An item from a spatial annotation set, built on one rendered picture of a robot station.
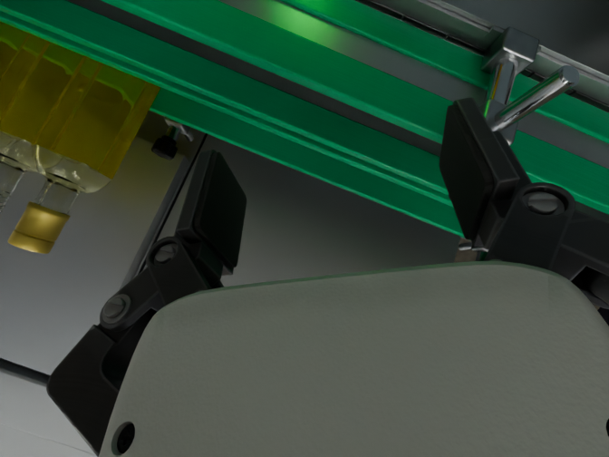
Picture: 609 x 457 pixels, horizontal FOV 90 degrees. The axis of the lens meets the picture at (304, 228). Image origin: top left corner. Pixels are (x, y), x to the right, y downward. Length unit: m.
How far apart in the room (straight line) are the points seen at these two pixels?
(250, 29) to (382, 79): 0.10
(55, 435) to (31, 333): 0.13
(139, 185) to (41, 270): 0.17
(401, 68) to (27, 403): 0.58
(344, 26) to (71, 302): 0.46
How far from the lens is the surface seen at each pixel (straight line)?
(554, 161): 0.31
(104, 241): 0.51
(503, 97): 0.27
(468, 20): 0.30
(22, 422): 0.58
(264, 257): 0.49
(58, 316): 0.53
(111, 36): 0.38
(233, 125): 0.41
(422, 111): 0.26
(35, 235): 0.39
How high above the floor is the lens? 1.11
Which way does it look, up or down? 11 degrees down
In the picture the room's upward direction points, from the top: 159 degrees counter-clockwise
